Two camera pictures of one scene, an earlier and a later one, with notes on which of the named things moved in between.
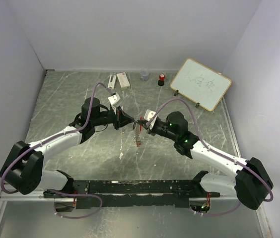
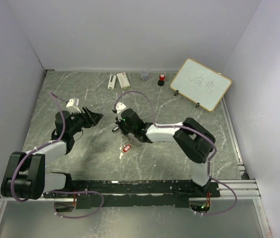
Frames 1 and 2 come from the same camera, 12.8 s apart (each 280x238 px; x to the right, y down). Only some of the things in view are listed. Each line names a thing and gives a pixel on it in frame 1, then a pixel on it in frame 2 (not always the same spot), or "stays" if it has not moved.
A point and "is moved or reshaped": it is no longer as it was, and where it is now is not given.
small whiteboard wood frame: (200, 85) stays
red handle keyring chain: (138, 128) is moved or reshaped
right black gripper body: (160, 128) -> (125, 129)
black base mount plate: (138, 193) stays
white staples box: (123, 80) stays
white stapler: (111, 82) stays
